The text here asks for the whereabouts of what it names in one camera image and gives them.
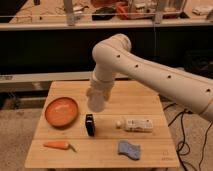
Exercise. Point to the black eraser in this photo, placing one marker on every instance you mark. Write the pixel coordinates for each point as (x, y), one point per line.
(90, 125)

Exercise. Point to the white plastic bottle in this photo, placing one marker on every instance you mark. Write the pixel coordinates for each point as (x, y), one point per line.
(135, 125)

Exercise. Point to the blue sponge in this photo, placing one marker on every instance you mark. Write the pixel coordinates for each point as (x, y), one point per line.
(130, 150)

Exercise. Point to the black object on shelf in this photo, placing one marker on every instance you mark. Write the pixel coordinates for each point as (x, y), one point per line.
(104, 13)

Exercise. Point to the wooden table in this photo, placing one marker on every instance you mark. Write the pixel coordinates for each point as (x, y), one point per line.
(129, 99)

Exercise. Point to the red basket on shelf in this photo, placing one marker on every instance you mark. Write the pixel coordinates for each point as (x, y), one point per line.
(123, 11)

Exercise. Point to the orange carrot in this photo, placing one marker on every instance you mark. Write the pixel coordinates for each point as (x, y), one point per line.
(63, 145)

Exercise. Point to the orange bowl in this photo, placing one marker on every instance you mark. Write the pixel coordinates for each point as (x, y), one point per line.
(61, 112)

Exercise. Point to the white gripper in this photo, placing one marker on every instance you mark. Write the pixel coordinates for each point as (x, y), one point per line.
(98, 86)

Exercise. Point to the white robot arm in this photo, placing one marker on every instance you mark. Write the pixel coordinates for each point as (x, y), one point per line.
(113, 55)

